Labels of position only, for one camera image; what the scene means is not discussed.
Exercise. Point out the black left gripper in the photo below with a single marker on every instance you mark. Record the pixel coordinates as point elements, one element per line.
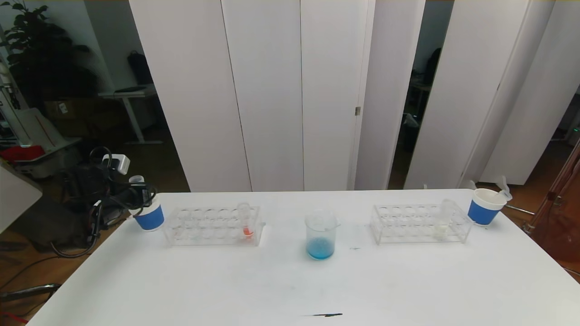
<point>146,196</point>

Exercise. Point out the test tube with blue pigment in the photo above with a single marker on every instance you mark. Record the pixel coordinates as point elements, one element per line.
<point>137,179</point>

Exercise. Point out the test tube with red pigment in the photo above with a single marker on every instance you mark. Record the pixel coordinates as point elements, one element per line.
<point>505,192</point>
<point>248,232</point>

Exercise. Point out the clear acrylic test tube rack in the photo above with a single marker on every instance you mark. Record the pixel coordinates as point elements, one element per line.
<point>217,236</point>
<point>408,228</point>

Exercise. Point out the clear glass beaker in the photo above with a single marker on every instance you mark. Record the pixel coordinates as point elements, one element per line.
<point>321,249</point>

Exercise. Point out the test tube with white pigment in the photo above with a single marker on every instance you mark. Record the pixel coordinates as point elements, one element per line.
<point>439,230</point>

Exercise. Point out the blue white paper cup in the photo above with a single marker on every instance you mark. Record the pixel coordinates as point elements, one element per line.
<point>149,219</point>
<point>482,213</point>

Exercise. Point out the white office desk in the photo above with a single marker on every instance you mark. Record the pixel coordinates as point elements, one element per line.
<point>129,93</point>

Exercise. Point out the brown cardboard box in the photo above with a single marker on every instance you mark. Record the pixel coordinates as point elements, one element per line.
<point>68,109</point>

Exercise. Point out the white partition panel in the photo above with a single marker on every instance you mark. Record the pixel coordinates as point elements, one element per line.
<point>385,90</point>
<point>331,90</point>
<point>267,90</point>
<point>534,99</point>
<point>190,90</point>
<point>462,90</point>

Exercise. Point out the white floor machine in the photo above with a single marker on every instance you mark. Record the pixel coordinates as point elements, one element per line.
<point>41,131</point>

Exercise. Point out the black backpack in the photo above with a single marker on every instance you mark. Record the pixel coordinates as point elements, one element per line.
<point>139,69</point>

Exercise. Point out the metal chair leg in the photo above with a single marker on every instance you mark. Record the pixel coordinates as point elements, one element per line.
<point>31,292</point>

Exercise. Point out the dark green potted plant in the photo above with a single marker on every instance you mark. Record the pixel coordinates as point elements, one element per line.
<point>41,56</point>

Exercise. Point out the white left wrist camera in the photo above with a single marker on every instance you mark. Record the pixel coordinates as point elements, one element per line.
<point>117,163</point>

